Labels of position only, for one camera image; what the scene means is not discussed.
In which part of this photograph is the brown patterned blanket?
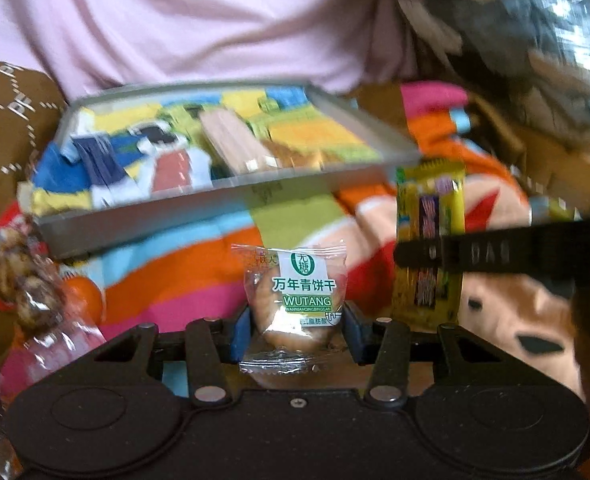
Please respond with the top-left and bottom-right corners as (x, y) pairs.
(0, 60), (71, 231)

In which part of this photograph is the grey tray with cartoon drawing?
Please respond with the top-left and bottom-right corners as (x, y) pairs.
(22, 84), (423, 261)

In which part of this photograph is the colourful cartoon blanket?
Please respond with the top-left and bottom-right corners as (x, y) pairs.
(0, 82), (590, 411)

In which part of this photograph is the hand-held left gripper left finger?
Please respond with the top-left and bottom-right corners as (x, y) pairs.
(91, 305), (252, 408)

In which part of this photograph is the pink label snack packet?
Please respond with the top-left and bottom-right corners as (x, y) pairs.
(22, 317), (106, 377)

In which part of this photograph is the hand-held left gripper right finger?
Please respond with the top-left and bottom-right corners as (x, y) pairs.
(342, 301), (502, 408)

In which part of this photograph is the pink bed sheet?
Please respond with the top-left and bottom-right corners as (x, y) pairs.
(0, 0), (426, 102)

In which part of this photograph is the clear bag of clothes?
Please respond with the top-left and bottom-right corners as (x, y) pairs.
(395, 0), (590, 151)

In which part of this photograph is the clear nut packet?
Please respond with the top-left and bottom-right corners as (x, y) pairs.
(0, 225), (76, 331)

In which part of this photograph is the tangerine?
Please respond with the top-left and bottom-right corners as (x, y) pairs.
(58, 276), (107, 311)

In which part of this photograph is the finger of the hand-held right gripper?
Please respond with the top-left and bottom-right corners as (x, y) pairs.
(394, 220), (583, 282)

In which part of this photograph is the yellow candy bar packet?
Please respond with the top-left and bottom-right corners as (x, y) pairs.
(394, 160), (468, 333)

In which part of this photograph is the dark blue stick packet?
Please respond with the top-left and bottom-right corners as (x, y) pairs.
(70, 132), (128, 208)

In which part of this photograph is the green label biscuit packet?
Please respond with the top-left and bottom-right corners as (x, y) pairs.
(231, 240), (348, 376)

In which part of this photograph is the puffed rice bar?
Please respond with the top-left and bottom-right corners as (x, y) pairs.
(197, 109), (281, 176)

